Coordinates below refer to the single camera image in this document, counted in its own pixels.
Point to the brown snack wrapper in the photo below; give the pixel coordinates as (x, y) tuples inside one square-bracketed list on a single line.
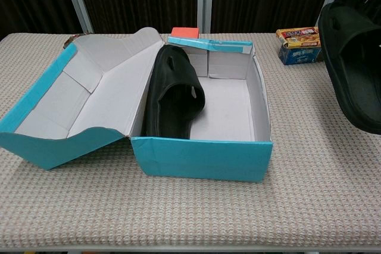
[(71, 40)]

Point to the beige waffle tablecloth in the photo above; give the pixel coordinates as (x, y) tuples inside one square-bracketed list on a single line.
[(190, 212)]

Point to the yellow curry box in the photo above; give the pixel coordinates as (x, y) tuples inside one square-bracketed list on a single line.
[(297, 36)]

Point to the light blue shoe box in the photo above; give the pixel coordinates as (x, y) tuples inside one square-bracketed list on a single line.
[(208, 159)]

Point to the black rubber slipper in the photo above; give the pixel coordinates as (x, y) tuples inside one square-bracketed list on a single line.
[(357, 87), (172, 87)]

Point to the orange block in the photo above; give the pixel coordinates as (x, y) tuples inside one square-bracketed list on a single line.
[(184, 33)]

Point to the blue snack package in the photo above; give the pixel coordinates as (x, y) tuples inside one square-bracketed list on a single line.
[(297, 56)]

